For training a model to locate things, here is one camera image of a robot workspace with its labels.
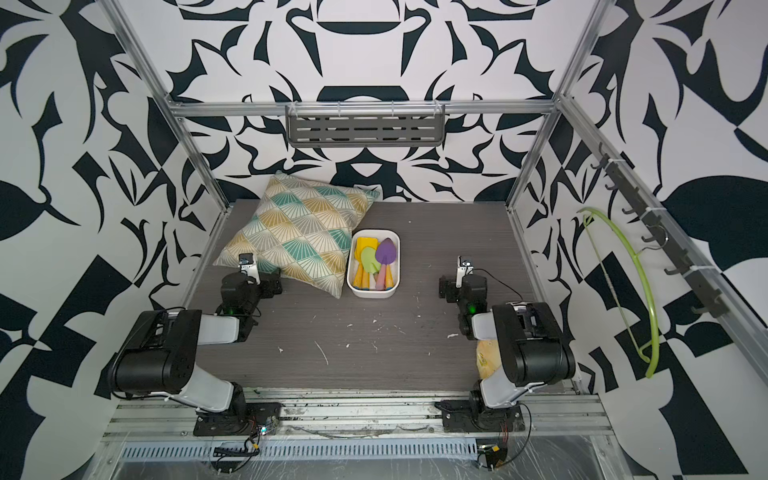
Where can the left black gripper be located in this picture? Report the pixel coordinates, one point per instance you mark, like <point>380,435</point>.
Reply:
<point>267,284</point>

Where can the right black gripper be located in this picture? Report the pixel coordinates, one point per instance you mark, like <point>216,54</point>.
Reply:
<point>446,284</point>

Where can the purple shovel pink handle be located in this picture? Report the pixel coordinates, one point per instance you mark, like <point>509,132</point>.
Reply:
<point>386,255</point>

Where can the white storage box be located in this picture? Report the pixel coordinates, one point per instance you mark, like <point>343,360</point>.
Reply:
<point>380,235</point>

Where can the green shovel wooden handle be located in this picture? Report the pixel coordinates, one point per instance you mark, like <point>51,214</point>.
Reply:
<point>370,266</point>

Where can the yellow shovel blue tip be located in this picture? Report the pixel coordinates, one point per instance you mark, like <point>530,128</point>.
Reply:
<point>363,242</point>

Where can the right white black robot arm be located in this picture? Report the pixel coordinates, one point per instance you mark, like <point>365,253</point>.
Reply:
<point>533,352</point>

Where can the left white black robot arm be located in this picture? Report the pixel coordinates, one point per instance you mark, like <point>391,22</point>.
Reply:
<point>159,357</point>

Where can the patterned teal yellow pillow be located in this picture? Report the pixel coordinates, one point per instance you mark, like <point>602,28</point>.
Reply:
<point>302,228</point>

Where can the green plastic hanger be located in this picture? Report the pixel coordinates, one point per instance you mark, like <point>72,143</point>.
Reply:
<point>649,350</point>

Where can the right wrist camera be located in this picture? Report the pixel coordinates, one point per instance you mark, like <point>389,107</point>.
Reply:
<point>464,267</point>

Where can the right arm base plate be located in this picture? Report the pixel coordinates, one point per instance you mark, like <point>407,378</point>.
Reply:
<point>464,416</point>

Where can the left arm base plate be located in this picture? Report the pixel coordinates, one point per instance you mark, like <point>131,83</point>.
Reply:
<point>249,419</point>

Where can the white slotted cable duct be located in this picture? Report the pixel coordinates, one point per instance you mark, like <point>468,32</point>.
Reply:
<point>306,450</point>

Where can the grey slotted wall shelf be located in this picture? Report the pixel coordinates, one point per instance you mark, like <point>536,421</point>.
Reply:
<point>365,125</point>

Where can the black hook rail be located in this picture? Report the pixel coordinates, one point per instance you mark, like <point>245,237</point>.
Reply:
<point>643,206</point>

